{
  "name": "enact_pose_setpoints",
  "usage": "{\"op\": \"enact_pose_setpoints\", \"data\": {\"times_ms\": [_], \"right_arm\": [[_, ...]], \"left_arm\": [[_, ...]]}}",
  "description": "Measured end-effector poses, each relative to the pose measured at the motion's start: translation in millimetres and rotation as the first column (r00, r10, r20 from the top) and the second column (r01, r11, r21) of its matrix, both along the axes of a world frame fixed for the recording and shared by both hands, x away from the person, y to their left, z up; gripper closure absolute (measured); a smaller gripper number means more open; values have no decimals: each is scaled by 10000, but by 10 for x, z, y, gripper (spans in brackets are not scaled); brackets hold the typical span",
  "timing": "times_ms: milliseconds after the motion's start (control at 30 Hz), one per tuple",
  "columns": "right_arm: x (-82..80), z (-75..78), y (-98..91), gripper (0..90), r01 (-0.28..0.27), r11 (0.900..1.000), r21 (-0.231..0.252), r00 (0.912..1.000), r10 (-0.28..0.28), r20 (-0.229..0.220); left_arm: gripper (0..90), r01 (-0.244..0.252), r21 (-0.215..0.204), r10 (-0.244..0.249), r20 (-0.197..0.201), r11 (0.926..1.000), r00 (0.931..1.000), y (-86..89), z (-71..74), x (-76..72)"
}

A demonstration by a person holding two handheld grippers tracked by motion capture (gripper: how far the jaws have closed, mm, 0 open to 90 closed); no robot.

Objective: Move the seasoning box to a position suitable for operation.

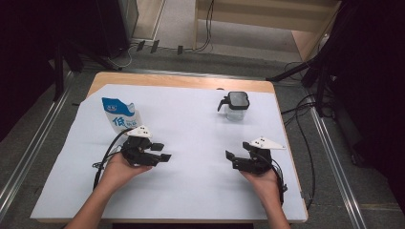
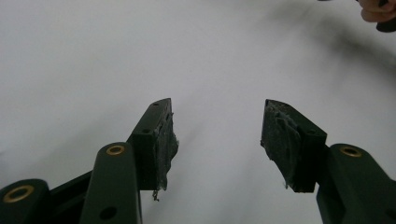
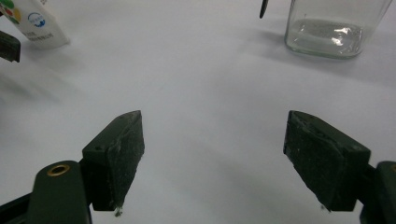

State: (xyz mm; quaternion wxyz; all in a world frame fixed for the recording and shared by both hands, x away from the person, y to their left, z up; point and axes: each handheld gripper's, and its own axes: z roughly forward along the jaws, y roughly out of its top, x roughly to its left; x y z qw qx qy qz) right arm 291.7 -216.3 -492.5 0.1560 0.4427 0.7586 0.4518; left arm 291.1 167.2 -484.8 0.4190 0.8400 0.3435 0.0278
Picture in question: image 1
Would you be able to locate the metal floor rail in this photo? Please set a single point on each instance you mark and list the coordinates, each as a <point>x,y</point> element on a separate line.
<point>31,152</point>
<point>337,168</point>

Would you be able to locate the black tripod stand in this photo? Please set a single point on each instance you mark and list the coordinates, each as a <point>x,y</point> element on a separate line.
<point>59,73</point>
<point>320,82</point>

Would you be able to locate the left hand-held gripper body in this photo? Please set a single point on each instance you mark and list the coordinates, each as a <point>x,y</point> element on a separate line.
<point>138,152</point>

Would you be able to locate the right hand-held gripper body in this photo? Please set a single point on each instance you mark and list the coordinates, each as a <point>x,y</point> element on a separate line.
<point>254,162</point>

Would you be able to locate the blue and white milk pouch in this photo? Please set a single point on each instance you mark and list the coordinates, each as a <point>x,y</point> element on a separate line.
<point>119,119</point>

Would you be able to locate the glass jar with black lid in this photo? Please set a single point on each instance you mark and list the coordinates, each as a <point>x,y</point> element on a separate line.
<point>238,100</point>

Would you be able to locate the wooden table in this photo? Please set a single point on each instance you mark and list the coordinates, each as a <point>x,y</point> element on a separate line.
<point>178,81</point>

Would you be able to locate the white paper sheet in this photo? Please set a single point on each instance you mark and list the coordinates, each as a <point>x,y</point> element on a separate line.
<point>191,133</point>

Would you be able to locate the person's left hand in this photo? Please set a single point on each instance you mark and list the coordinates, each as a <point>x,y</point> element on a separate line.
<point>119,173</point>

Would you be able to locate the person's right hand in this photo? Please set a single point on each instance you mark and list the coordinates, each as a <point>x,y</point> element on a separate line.
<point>266,186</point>

